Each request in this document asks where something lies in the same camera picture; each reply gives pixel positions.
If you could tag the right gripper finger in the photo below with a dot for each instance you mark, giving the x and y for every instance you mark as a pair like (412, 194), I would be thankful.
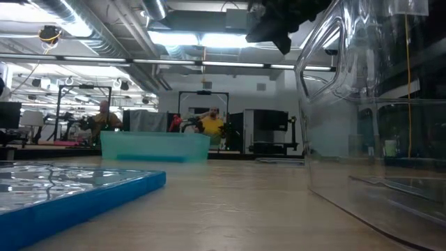
(283, 43)

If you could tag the teal plastic bin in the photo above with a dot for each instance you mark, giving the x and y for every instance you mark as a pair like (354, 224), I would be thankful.
(157, 144)

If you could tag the clear plastic bin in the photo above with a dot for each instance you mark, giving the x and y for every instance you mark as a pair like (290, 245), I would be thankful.
(348, 209)

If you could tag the grey ceiling box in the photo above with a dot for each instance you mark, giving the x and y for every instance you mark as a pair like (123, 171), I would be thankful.
(237, 19)

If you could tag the person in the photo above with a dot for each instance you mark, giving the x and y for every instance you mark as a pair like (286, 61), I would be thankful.
(104, 122)
(212, 127)

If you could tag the red object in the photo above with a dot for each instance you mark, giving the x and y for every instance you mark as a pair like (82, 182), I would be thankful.
(175, 123)

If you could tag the grey cover cloth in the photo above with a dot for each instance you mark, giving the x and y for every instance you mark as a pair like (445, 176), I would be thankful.
(150, 122)

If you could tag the pink flat object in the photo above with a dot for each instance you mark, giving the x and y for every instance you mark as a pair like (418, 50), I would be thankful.
(66, 143)

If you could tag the dark background table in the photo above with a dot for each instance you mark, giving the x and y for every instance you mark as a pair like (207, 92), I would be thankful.
(52, 152)

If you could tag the white table lamp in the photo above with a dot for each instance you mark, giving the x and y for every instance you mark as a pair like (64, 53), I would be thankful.
(32, 118)

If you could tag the black monitor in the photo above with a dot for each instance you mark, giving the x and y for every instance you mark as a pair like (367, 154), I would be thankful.
(9, 115)

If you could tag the black metal stand frame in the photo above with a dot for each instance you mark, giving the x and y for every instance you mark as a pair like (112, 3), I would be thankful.
(203, 92)
(86, 86)

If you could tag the silver air duct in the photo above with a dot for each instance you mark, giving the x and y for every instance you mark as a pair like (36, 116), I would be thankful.
(87, 31)
(155, 8)

